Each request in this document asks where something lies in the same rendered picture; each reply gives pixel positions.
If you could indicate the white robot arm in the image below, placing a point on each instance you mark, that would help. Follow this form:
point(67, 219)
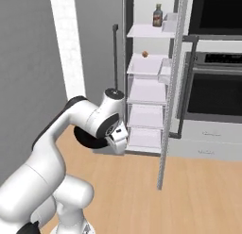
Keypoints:
point(41, 168)

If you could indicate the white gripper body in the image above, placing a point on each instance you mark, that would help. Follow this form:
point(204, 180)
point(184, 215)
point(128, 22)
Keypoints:
point(120, 144)

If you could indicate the small orange food item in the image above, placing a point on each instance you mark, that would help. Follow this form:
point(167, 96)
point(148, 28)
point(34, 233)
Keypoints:
point(145, 54)

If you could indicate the open fridge with shelves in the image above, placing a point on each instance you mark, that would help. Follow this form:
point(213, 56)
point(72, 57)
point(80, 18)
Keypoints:
point(146, 96)

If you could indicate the brown bottle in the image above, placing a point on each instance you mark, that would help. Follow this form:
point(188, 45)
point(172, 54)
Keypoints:
point(157, 16)

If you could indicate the pale grey drawer front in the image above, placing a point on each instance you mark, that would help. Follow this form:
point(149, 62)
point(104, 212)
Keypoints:
point(211, 133)
point(204, 151)

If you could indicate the black steel oven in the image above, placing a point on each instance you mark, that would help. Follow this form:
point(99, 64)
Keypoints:
point(214, 90)

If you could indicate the grey fridge door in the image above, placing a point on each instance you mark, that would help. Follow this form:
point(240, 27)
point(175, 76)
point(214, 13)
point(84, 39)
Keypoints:
point(171, 86)

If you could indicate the black built-in microwave oven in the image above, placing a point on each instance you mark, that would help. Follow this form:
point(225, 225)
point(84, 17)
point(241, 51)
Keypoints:
point(217, 13)

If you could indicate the black bowl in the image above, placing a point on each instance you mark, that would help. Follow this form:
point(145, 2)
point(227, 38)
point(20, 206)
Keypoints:
point(86, 140)

